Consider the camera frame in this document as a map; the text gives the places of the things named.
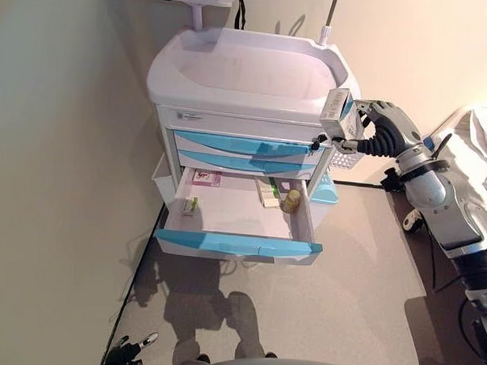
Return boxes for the white wire basket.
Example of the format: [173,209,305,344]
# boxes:
[328,148,359,172]

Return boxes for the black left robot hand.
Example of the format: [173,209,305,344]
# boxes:
[101,329,159,365]

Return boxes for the white medical cart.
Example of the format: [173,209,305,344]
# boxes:
[138,23,364,269]

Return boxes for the metal IV pole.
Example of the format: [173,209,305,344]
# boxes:
[318,0,340,46]

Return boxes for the white lockable cart drawer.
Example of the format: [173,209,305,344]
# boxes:
[155,104,328,138]

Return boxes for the white bed caster wheel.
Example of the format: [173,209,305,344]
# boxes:
[401,209,425,234]

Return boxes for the blue handled white cart drawer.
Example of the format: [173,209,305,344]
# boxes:
[153,166,326,267]
[174,146,321,177]
[170,128,327,162]

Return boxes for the white medicine box green edge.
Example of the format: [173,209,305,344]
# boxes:
[254,178,283,209]

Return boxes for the blue lidded waste bin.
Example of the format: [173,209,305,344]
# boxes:
[308,173,342,232]

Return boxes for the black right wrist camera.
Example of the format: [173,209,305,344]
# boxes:
[379,167,406,193]

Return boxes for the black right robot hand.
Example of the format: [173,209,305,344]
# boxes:
[331,98,428,159]

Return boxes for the white side bin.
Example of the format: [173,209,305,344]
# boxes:
[150,153,177,203]

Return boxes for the yellow pill bottle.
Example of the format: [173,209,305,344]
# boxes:
[281,188,302,213]

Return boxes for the black keys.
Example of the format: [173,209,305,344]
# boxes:
[310,132,330,152]

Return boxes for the pink medicine box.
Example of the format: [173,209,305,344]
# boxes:
[191,168,223,187]

